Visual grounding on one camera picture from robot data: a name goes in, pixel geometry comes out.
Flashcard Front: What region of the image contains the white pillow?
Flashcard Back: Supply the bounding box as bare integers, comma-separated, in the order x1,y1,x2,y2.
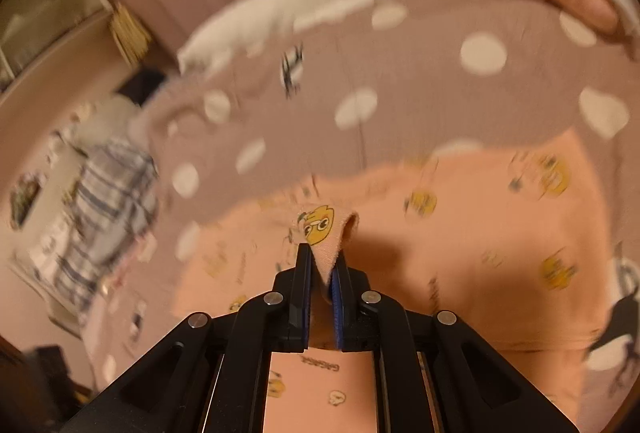
70,94,140,154

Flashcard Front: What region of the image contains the straw woven item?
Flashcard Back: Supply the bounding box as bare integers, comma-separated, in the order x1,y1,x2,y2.
110,3,153,67

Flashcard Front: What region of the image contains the plaid blue white garment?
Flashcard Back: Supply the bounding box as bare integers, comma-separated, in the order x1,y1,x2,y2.
28,138,157,314

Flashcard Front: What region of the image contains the white goose plush toy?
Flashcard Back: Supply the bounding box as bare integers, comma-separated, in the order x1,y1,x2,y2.
177,0,374,75

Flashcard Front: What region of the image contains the white wall shelf unit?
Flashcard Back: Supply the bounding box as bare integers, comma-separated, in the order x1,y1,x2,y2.
0,0,114,94

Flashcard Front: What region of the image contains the peach cartoon print pajama garment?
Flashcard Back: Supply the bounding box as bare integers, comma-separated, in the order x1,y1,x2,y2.
172,132,611,432

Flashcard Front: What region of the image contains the mauve polka dot blanket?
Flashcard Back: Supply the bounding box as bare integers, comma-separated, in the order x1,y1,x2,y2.
79,0,640,433

